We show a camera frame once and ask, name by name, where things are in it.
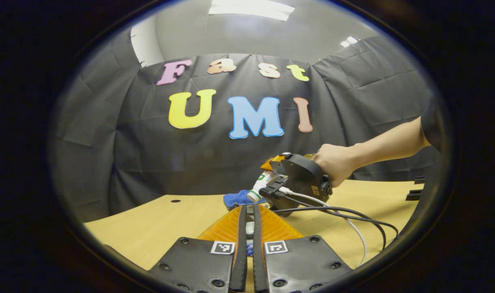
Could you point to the black backdrop cloth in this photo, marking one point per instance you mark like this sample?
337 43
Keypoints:
214 162

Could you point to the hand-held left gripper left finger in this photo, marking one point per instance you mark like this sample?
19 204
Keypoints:
241 252

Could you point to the person's black sleeve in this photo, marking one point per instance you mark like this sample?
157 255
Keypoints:
430 126

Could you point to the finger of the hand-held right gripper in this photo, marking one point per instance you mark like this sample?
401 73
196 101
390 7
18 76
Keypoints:
271 160

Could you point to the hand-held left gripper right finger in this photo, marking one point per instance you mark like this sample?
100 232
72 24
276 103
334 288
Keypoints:
258 252

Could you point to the black flat bar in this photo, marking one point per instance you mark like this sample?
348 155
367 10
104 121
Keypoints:
419 180
414 195

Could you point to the large ceiling light panel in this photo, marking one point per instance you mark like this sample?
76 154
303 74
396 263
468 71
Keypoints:
251 8

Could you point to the white teacup lid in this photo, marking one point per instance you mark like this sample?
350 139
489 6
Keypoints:
250 230

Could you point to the blue towel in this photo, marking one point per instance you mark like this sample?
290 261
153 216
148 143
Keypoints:
237 198

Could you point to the white water bottle green label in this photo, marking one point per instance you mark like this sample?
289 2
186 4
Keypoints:
261 183

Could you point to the small ceiling light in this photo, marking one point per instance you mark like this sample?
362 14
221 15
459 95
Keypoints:
349 40

